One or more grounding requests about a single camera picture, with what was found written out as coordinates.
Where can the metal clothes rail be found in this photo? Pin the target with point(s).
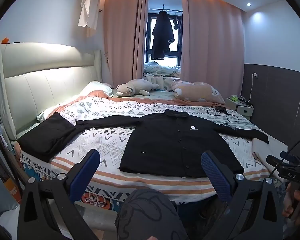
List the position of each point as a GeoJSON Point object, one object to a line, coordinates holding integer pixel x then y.
{"type": "Point", "coordinates": [165, 9]}

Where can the white wall charger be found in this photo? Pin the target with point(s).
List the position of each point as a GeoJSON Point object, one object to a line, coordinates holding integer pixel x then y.
{"type": "Point", "coordinates": [255, 75]}

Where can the pink curtain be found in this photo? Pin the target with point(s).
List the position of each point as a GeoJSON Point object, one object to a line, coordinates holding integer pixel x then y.
{"type": "Point", "coordinates": [122, 37]}
{"type": "Point", "coordinates": [210, 45]}

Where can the small orange toy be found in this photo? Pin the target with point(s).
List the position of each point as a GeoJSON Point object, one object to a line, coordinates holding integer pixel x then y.
{"type": "Point", "coordinates": [5, 40]}

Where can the green item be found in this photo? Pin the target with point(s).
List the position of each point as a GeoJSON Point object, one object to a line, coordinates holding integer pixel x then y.
{"type": "Point", "coordinates": [235, 98]}

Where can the orange cardboard box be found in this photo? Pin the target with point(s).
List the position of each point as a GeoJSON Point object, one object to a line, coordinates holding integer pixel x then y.
{"type": "Point", "coordinates": [13, 190]}

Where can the beige plush toy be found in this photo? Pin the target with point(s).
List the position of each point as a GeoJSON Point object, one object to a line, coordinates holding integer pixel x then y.
{"type": "Point", "coordinates": [135, 87]}

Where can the small hanging dark garment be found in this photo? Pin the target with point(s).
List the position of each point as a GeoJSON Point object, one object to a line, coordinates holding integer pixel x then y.
{"type": "Point", "coordinates": [176, 23]}

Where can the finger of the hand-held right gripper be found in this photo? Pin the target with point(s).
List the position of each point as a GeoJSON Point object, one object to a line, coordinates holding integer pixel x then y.
{"type": "Point", "coordinates": [277, 160]}

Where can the small black device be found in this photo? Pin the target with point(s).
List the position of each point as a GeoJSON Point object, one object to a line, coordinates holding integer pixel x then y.
{"type": "Point", "coordinates": [221, 109]}

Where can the hanging white shirt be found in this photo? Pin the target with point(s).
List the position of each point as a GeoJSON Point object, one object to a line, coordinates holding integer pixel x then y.
{"type": "Point", "coordinates": [86, 10]}

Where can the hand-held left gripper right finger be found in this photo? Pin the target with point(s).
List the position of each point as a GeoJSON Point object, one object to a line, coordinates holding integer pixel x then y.
{"type": "Point", "coordinates": [215, 175]}

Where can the pale pillow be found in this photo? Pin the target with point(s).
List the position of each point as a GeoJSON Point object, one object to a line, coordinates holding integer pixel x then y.
{"type": "Point", "coordinates": [96, 87]}

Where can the cream padded headboard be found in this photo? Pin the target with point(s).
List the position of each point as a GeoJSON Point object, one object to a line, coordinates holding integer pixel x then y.
{"type": "Point", "coordinates": [40, 77]}

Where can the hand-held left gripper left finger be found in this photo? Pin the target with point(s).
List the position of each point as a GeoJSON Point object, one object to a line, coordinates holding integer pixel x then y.
{"type": "Point", "coordinates": [86, 171]}

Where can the black button shirt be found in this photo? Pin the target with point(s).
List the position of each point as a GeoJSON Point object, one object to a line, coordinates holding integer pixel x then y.
{"type": "Point", "coordinates": [170, 145]}

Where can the crumpled pale duvet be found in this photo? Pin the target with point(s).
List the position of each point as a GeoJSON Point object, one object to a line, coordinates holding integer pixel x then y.
{"type": "Point", "coordinates": [160, 72]}

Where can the orange printed pillow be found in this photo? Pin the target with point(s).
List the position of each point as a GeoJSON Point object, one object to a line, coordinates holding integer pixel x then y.
{"type": "Point", "coordinates": [197, 91]}

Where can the dark framed window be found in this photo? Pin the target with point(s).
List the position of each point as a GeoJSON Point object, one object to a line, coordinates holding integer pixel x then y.
{"type": "Point", "coordinates": [175, 50]}

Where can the pale green bedsheet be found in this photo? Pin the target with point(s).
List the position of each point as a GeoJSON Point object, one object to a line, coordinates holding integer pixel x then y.
{"type": "Point", "coordinates": [162, 94]}

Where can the hanging dark jacket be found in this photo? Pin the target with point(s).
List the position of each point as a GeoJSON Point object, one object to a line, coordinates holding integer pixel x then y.
{"type": "Point", "coordinates": [161, 37]}

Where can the patterned white orange blanket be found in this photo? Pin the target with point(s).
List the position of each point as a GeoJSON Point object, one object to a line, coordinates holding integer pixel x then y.
{"type": "Point", "coordinates": [105, 140]}

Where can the folded black garment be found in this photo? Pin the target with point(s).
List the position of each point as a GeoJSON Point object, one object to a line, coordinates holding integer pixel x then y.
{"type": "Point", "coordinates": [45, 137]}

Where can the person's right hand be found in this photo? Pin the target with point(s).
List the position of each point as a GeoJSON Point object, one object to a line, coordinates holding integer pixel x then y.
{"type": "Point", "coordinates": [288, 200]}

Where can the blue orange printed bedsheet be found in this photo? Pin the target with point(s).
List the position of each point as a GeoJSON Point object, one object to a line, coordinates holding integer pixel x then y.
{"type": "Point", "coordinates": [95, 199]}

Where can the beige folded cloth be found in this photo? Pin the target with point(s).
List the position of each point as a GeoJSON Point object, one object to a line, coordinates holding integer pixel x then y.
{"type": "Point", "coordinates": [267, 150]}

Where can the white nightstand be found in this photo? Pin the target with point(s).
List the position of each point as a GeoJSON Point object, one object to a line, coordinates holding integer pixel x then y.
{"type": "Point", "coordinates": [242, 110]}

